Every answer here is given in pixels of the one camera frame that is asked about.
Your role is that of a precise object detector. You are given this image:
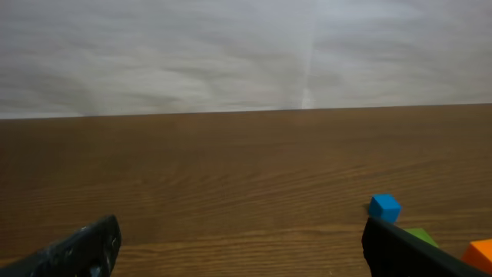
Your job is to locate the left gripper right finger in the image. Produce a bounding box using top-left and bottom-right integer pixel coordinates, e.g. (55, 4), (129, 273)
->
(361, 216), (492, 277)

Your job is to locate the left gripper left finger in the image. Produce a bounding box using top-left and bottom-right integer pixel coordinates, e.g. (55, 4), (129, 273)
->
(0, 214), (123, 277)

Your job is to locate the green cube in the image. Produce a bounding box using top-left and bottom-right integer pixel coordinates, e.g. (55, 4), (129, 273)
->
(403, 227), (440, 249)

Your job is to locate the blue cube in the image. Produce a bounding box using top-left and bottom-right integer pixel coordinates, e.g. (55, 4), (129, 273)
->
(367, 193), (403, 225)

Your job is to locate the orange cube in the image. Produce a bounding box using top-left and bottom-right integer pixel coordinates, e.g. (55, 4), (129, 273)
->
(460, 238), (492, 275)

